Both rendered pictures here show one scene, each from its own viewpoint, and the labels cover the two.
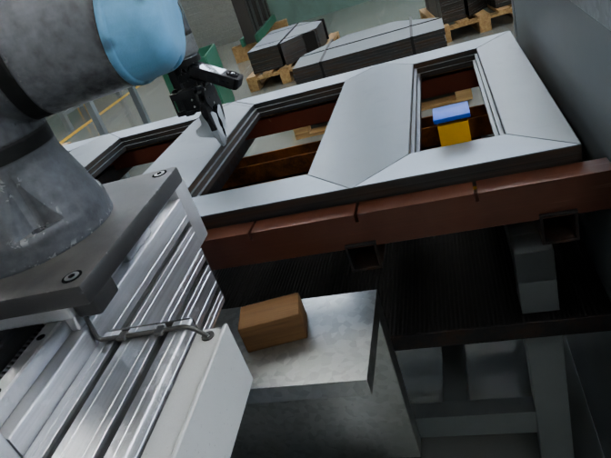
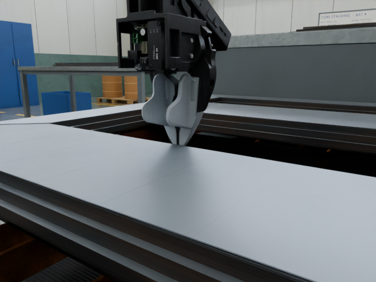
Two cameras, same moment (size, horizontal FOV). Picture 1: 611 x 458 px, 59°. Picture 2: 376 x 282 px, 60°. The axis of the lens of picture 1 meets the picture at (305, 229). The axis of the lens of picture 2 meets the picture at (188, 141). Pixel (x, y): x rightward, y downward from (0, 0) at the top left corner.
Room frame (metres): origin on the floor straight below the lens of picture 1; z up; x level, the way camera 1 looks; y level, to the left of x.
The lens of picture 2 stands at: (1.13, 0.50, 0.95)
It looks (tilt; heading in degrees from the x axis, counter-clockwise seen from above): 13 degrees down; 285
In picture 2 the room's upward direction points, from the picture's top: straight up
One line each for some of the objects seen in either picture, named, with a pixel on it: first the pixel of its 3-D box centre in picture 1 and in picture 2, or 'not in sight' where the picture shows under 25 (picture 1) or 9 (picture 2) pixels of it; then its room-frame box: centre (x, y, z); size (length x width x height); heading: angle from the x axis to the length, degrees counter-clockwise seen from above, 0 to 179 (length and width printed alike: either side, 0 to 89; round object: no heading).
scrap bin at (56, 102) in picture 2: not in sight; (67, 111); (4.16, -3.72, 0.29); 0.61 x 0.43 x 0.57; 162
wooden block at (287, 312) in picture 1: (273, 322); not in sight; (0.71, 0.10, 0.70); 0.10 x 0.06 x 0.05; 82
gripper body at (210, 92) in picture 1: (191, 85); (167, 18); (1.26, 0.14, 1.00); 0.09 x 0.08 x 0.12; 70
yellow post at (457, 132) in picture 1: (461, 168); not in sight; (0.87, -0.30, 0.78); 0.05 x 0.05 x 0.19; 70
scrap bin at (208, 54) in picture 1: (198, 87); not in sight; (5.16, 0.51, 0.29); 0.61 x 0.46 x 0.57; 172
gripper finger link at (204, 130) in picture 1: (208, 131); (181, 114); (1.24, 0.14, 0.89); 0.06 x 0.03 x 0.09; 70
